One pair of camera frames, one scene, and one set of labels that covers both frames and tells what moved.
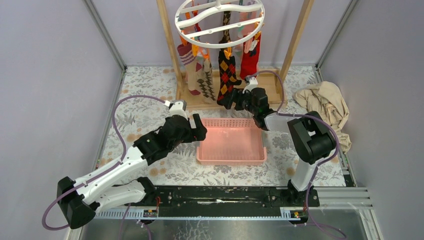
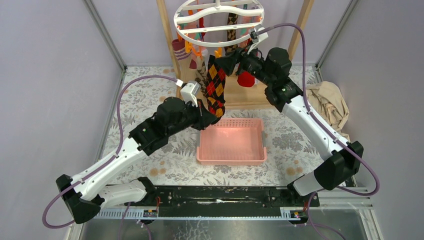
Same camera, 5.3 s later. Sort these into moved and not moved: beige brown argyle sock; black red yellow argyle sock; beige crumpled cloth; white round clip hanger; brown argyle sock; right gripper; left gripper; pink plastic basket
Moved: beige brown argyle sock; black red yellow argyle sock; left gripper; brown argyle sock; right gripper
Not moved: beige crumpled cloth; pink plastic basket; white round clip hanger
